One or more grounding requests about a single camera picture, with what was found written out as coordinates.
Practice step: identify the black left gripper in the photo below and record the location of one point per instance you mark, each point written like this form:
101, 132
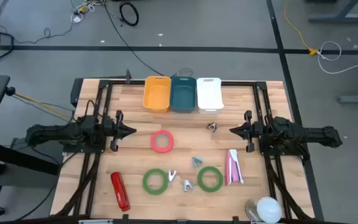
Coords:
112, 129

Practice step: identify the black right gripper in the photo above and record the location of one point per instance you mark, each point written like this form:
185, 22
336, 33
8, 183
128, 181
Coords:
255, 130

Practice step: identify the pink tape roll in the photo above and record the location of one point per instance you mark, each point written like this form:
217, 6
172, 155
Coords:
152, 141

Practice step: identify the pink and white stapler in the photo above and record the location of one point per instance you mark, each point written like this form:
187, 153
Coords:
230, 169

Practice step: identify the green tape roll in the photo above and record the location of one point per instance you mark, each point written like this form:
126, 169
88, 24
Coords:
145, 182
199, 179

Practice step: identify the red stapler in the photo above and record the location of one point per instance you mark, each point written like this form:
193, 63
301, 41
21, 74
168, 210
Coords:
120, 191

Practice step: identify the light blue staple remover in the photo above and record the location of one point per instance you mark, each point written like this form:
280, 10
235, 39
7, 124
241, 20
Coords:
186, 186

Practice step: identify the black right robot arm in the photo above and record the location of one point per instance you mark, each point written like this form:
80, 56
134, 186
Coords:
306, 133

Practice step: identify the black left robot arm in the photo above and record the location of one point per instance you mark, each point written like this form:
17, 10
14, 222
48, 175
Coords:
57, 132

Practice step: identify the yellow plastic bin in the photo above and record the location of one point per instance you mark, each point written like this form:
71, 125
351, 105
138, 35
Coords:
157, 93

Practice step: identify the white plastic bin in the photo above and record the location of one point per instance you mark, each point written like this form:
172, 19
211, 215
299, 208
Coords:
210, 93

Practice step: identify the black panel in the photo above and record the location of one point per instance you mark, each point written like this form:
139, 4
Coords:
76, 91

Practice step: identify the teal plastic bin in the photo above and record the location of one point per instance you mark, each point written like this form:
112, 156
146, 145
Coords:
183, 93

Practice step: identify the silver metal disc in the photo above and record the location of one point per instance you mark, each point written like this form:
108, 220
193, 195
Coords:
250, 208

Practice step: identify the white dome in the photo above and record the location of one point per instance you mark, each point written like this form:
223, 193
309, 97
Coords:
269, 210

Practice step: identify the grey desk foot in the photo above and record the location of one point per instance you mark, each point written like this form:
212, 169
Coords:
356, 99
337, 18

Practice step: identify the white power strip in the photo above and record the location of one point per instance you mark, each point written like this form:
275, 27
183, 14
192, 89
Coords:
77, 19

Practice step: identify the black aluminium frame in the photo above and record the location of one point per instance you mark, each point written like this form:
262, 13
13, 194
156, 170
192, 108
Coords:
244, 83

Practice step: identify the silver bracket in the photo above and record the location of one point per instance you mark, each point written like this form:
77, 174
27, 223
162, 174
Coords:
95, 221

